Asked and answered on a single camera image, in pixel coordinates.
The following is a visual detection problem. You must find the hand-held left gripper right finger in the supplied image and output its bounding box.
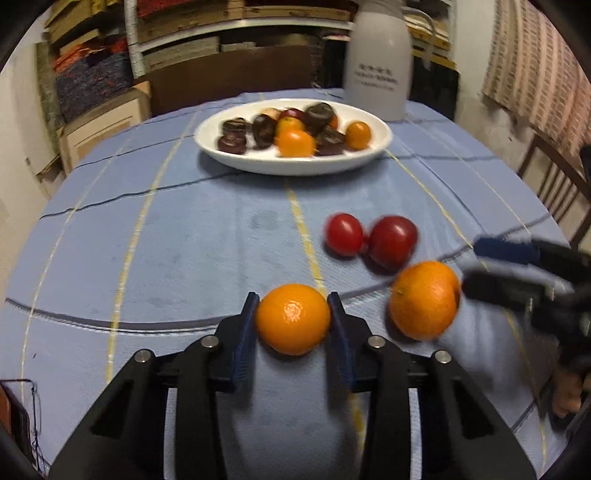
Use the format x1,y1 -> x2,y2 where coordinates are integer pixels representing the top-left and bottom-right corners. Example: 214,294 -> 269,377
326,292 -> 536,480

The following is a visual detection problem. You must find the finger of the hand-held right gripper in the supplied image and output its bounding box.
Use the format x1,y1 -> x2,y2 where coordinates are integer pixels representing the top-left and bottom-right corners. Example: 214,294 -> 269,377
474,235 -> 591,278
461,269 -> 575,308

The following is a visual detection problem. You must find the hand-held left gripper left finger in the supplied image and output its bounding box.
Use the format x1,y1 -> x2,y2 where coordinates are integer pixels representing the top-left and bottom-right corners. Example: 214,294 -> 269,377
48,292 -> 260,480

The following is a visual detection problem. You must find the large orange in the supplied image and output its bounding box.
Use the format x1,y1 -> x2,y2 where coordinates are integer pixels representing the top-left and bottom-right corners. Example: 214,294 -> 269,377
389,261 -> 462,342
255,283 -> 332,356
277,129 -> 317,159

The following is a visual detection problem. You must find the white oval plate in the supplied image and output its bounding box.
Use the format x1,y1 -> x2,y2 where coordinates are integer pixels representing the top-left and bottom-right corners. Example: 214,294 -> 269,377
194,98 -> 393,176

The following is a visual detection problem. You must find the person's right hand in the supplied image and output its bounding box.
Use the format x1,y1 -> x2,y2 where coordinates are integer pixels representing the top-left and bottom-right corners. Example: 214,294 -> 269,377
551,367 -> 583,418

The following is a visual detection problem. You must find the wooden chair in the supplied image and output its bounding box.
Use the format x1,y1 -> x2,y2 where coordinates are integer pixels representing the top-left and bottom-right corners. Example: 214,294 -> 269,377
517,131 -> 591,250

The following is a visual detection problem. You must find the small red plum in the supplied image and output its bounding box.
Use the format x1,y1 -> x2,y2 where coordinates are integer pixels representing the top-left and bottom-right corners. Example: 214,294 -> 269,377
325,213 -> 365,257

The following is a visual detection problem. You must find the blue checked tablecloth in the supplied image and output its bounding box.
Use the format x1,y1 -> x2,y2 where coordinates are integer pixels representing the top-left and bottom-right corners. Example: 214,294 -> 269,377
0,88 -> 573,480

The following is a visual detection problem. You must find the black panel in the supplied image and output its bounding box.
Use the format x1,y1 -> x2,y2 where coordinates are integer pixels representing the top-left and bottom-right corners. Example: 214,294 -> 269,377
407,56 -> 461,123

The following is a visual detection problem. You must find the brick patterned curtain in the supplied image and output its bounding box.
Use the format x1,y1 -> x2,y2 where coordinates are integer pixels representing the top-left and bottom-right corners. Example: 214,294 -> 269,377
481,0 -> 591,158

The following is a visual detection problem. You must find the white jug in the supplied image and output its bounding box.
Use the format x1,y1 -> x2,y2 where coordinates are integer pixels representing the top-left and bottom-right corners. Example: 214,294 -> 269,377
342,0 -> 437,122

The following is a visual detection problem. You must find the black phone brown case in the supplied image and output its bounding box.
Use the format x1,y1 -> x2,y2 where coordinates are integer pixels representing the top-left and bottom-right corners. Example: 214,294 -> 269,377
0,379 -> 43,469

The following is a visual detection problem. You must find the beige wooden cabinet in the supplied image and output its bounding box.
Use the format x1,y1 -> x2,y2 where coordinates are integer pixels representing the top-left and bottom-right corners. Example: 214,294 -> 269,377
56,82 -> 153,175

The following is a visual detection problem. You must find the brown wooden board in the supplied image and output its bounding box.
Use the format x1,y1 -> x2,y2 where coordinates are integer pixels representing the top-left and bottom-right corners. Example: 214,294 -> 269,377
147,45 -> 320,117

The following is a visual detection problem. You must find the blue red woven rug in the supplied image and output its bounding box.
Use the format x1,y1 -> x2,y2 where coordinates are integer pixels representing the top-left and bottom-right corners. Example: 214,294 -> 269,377
52,39 -> 136,124

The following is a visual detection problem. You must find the white shelf unit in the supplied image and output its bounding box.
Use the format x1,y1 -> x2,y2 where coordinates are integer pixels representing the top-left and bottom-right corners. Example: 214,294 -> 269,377
124,0 -> 455,58

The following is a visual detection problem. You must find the stack of folded fabrics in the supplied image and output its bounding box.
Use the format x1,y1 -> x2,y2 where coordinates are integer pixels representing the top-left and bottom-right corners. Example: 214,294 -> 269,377
46,0 -> 453,70

